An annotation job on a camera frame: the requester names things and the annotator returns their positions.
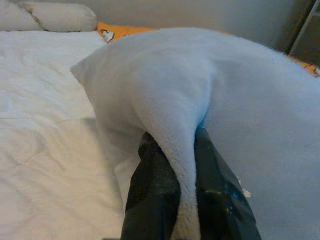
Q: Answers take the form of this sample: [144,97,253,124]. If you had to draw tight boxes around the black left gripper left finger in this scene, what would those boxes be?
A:
[121,132,181,240]

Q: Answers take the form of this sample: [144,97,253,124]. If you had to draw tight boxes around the beige bolster pillow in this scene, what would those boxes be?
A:
[0,1,98,33]

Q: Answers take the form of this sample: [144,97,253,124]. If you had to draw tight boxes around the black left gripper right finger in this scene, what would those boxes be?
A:
[193,127,262,240]

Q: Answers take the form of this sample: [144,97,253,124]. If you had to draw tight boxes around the grey plush pillow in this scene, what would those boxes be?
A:
[69,26,320,240]

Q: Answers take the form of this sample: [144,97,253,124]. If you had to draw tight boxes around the white quilted mattress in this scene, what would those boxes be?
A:
[0,29,141,240]

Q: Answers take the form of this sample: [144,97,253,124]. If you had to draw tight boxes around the yellow cartoon print blanket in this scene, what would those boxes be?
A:
[96,21,320,77]

